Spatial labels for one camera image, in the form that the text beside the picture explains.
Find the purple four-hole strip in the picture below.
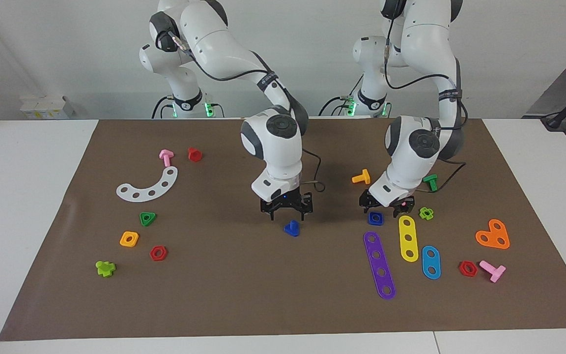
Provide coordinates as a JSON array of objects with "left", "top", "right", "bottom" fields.
[{"left": 363, "top": 231, "right": 396, "bottom": 300}]

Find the yellow three-hole strip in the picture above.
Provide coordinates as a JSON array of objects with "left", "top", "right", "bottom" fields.
[{"left": 398, "top": 215, "right": 420, "bottom": 263}]

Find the orange heart-shaped plate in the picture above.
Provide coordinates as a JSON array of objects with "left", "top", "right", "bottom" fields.
[{"left": 475, "top": 219, "right": 510, "bottom": 250}]

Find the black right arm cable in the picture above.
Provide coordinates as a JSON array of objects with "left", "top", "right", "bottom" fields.
[{"left": 168, "top": 32, "right": 327, "bottom": 193}]

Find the brown table mat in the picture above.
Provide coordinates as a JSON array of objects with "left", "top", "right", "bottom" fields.
[{"left": 0, "top": 117, "right": 566, "bottom": 342}]

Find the blue two-hole strip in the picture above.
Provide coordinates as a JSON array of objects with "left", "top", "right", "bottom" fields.
[{"left": 421, "top": 245, "right": 442, "bottom": 280}]

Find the white box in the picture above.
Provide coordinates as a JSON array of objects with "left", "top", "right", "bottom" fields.
[{"left": 20, "top": 95, "right": 75, "bottom": 120}]

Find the white curved perforated plate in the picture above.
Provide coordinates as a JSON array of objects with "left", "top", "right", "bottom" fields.
[{"left": 116, "top": 166, "right": 179, "bottom": 203}]

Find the black base cable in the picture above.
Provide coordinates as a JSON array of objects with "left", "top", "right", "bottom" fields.
[
  {"left": 318, "top": 96, "right": 357, "bottom": 117},
  {"left": 152, "top": 95, "right": 175, "bottom": 119}
]

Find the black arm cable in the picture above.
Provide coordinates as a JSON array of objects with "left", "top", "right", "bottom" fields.
[
  {"left": 168, "top": 32, "right": 327, "bottom": 193},
  {"left": 384, "top": 42, "right": 468, "bottom": 195}
]

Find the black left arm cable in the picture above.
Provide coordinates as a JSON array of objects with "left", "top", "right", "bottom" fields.
[{"left": 384, "top": 42, "right": 468, "bottom": 195}]

